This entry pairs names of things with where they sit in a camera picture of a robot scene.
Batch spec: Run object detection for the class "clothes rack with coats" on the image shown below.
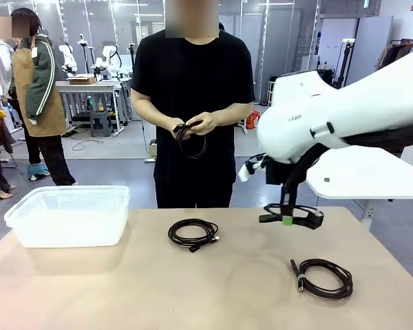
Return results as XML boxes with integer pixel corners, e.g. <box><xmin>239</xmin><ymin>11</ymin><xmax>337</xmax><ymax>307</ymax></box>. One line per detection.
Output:
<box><xmin>377</xmin><ymin>38</ymin><xmax>413</xmax><ymax>70</ymax></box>

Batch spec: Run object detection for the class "dark braided coiled cable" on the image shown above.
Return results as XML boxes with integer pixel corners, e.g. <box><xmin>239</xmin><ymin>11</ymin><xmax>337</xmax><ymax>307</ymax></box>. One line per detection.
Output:
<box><xmin>290</xmin><ymin>258</ymin><xmax>354</xmax><ymax>301</ymax></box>

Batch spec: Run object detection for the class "person's right hand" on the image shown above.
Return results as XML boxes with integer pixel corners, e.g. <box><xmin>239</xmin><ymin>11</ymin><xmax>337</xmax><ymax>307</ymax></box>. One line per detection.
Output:
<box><xmin>165</xmin><ymin>116</ymin><xmax>194</xmax><ymax>140</ymax></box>

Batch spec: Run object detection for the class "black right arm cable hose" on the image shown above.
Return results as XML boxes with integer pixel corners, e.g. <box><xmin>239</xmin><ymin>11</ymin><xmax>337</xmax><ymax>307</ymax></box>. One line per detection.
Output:
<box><xmin>280</xmin><ymin>125</ymin><xmax>413</xmax><ymax>207</ymax></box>

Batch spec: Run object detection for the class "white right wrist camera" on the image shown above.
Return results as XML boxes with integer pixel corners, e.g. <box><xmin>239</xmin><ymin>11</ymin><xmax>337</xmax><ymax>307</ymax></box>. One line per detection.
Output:
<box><xmin>237</xmin><ymin>154</ymin><xmax>268</xmax><ymax>183</ymax></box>

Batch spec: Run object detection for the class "white shoe rack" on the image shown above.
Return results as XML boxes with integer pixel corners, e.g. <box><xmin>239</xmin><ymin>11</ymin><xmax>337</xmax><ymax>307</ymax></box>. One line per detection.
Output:
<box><xmin>267</xmin><ymin>76</ymin><xmax>279</xmax><ymax>105</ymax></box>

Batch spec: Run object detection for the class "grey workbench table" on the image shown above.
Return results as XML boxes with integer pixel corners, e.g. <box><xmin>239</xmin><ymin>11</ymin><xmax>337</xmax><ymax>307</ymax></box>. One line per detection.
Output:
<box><xmin>56</xmin><ymin>80</ymin><xmax>125</xmax><ymax>133</ymax></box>

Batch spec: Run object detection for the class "black usb cable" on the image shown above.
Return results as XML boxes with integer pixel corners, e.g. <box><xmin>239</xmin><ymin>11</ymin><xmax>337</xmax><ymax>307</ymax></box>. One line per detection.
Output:
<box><xmin>167</xmin><ymin>219</ymin><xmax>221</xmax><ymax>254</ymax></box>

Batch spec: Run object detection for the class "orange red object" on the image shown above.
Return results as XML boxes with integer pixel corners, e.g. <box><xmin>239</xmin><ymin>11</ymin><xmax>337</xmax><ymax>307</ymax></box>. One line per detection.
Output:
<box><xmin>246</xmin><ymin>109</ymin><xmax>262</xmax><ymax>130</ymax></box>

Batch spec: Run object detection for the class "translucent white plastic container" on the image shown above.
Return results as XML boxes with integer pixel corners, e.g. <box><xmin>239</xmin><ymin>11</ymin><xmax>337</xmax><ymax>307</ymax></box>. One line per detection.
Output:
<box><xmin>3</xmin><ymin>185</ymin><xmax>131</xmax><ymax>248</ymax></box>

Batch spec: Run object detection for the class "grey partition panel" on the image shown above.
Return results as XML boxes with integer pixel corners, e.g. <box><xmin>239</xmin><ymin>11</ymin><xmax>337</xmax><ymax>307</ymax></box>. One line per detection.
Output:
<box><xmin>346</xmin><ymin>15</ymin><xmax>394</xmax><ymax>87</ymax></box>

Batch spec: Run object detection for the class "person in green jacket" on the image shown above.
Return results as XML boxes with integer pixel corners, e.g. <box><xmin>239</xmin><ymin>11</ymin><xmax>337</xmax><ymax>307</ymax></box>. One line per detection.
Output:
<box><xmin>8</xmin><ymin>7</ymin><xmax>78</xmax><ymax>186</ymax></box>

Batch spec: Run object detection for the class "person in black t-shirt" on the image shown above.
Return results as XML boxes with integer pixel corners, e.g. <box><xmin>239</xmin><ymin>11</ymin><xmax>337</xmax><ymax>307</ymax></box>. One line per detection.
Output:
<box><xmin>129</xmin><ymin>29</ymin><xmax>256</xmax><ymax>210</ymax></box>

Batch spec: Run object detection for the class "thin black cable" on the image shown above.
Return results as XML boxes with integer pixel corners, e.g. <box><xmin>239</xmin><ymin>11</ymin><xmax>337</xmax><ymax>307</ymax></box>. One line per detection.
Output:
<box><xmin>173</xmin><ymin>122</ymin><xmax>209</xmax><ymax>160</ymax></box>

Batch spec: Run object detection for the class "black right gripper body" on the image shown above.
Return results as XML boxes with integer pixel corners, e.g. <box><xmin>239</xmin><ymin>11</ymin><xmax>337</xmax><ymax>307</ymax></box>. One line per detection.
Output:
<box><xmin>265</xmin><ymin>159</ymin><xmax>290</xmax><ymax>185</ymax></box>

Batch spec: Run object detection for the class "person's left hand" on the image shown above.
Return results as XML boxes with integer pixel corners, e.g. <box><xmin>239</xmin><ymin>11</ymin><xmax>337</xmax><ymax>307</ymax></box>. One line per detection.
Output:
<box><xmin>185</xmin><ymin>111</ymin><xmax>217</xmax><ymax>136</ymax></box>

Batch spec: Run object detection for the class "person's right forearm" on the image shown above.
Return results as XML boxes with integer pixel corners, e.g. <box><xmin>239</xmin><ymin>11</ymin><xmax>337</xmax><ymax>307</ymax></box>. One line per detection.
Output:
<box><xmin>130</xmin><ymin>87</ymin><xmax>173</xmax><ymax>133</ymax></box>

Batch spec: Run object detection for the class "grey plastic stool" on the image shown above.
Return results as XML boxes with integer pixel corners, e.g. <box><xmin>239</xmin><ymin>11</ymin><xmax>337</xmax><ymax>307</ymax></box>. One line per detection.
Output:
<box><xmin>89</xmin><ymin>110</ymin><xmax>114</xmax><ymax>138</ymax></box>

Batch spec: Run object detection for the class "white desk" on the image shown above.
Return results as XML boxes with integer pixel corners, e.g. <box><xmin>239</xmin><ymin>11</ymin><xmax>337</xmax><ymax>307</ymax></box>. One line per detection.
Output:
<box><xmin>305</xmin><ymin>151</ymin><xmax>413</xmax><ymax>230</ymax></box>

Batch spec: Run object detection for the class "black luggage bag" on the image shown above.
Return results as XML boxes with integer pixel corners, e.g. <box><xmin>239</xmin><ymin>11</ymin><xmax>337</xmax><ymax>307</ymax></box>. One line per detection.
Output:
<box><xmin>316</xmin><ymin>68</ymin><xmax>335</xmax><ymax>87</ymax></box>

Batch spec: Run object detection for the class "person's left forearm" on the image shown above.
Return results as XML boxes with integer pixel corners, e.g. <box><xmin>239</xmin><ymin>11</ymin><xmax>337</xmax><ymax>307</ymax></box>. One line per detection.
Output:
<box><xmin>211</xmin><ymin>100</ymin><xmax>254</xmax><ymax>127</ymax></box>

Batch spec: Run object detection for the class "black camera stand pole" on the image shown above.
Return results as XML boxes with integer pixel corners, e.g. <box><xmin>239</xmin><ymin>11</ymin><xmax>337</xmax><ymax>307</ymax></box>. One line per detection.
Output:
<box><xmin>336</xmin><ymin>38</ymin><xmax>357</xmax><ymax>89</ymax></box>

